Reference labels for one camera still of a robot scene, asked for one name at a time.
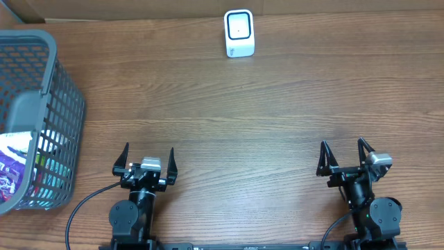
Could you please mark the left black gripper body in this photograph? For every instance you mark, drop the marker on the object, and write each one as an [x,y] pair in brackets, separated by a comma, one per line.
[143,176]

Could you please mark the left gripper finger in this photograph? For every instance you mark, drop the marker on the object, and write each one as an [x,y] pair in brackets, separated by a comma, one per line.
[122,159]
[172,170]

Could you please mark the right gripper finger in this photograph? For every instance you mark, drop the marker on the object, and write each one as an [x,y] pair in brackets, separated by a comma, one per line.
[327,164]
[364,149]

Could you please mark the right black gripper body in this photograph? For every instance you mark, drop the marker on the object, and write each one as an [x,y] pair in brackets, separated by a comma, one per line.
[347,174]

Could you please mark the teal snack pouch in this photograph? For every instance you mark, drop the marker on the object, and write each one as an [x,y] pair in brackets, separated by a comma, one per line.
[52,183]

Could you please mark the purple snack package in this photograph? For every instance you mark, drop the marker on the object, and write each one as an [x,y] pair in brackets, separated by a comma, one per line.
[13,165]

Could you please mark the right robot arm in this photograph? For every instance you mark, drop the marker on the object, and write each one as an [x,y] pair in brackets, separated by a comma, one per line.
[376,220]

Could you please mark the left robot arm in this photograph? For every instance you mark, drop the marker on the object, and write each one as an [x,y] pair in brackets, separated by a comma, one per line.
[131,219]

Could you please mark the white barcode scanner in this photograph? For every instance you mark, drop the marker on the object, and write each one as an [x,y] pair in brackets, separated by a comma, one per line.
[239,33]

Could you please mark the grey plastic mesh basket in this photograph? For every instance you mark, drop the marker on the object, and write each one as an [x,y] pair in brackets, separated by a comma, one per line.
[42,110]

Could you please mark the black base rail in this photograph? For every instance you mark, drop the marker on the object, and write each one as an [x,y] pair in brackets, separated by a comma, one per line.
[313,245]

